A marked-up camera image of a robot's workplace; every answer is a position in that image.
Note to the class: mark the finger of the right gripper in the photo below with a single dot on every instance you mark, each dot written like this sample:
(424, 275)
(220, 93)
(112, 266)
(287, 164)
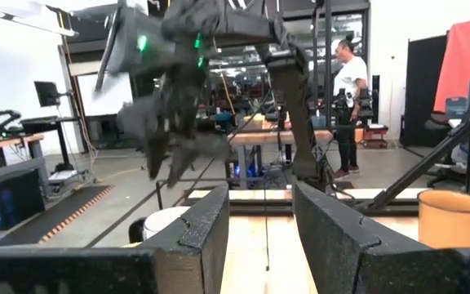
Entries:
(182, 163)
(156, 155)

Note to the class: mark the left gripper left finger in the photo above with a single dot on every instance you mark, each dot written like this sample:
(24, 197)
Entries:
(202, 245)

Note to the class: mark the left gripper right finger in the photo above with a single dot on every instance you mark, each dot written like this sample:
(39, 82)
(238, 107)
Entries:
(329, 245)

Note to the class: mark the white mug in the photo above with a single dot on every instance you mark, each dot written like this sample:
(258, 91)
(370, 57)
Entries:
(163, 222)

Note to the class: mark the yellow mug dark rim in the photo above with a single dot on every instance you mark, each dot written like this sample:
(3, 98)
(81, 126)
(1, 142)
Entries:
(451, 224)

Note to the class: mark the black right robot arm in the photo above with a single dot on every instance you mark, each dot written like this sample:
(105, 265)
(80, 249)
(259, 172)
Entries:
(296, 102)

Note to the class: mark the wooden workbench metal legs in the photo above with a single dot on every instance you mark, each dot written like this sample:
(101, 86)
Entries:
(259, 138)

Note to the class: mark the black standing desk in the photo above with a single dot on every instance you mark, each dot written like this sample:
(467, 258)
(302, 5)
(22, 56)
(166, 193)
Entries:
(49, 121)

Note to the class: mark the red low cart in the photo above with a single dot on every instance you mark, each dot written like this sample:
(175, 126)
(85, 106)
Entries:
(374, 136)

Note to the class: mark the black mat orange striped edge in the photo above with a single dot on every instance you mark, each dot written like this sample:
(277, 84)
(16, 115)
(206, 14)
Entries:
(55, 216)

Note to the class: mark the black monitor on stand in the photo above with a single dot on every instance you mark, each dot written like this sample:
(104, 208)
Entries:
(46, 94)

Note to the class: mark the wooden table black legs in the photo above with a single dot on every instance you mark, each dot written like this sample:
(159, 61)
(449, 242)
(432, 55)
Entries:
(2, 142)

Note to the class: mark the black computer blue lights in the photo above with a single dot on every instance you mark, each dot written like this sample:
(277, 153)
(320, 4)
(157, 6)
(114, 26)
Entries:
(6, 204)

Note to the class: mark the dark office chair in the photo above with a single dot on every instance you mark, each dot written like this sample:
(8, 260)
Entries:
(443, 122)

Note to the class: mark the person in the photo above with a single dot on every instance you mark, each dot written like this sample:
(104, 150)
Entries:
(351, 77)

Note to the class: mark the black partition panel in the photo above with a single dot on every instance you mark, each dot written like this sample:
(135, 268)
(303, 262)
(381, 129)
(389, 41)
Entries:
(420, 90)

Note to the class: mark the red cloth screen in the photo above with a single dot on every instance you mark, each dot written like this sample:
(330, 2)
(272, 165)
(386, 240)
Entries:
(459, 65)

